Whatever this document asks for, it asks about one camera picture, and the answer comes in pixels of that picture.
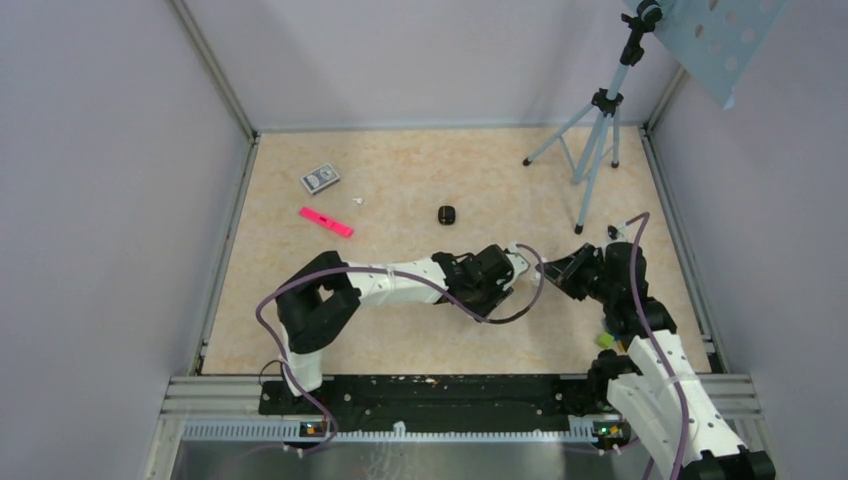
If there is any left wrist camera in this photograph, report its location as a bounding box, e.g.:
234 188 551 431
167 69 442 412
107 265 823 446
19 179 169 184
505 248 531 280

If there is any green cube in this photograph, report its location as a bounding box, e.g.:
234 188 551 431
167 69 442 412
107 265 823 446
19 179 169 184
596 332 616 350

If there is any pink marker strip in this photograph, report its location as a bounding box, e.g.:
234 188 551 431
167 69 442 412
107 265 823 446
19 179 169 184
298 207 354 238

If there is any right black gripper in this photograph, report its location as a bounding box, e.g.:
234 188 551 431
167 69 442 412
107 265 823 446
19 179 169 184
539 243 617 305

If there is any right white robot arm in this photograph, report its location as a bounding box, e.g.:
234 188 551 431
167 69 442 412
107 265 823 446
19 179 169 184
543 241 777 479

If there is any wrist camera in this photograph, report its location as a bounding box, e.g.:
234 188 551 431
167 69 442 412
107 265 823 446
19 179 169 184
607 224 628 242
505 248 531 280

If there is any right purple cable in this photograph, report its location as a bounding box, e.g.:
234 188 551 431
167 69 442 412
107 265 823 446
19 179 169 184
622 211 692 480

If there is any perforated blue metal plate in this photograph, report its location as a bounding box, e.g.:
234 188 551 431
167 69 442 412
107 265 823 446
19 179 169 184
623 0 787 110

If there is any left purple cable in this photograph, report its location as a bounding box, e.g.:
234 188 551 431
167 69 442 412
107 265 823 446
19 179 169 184
255 242 547 458

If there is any white comb cable duct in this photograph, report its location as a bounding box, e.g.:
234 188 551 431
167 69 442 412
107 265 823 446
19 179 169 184
182 420 597 444

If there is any grey card box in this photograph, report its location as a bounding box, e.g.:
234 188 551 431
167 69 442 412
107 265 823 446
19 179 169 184
300 163 340 195

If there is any black round charging case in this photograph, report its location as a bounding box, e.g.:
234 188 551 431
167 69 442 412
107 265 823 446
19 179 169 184
437 205 457 226

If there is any purple cable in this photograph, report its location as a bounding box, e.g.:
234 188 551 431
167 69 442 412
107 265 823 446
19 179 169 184
255 242 547 458
622 211 692 480

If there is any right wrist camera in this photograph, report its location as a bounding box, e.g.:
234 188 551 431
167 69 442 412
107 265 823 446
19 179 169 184
607 224 628 242

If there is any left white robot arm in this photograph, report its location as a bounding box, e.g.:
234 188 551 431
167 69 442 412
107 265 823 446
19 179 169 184
272 244 531 414

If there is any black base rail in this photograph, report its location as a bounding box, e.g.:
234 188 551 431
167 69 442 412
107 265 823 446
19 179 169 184
258 374 612 433

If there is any grey tripod stand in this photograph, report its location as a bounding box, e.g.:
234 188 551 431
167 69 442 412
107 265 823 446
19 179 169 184
522 0 664 235

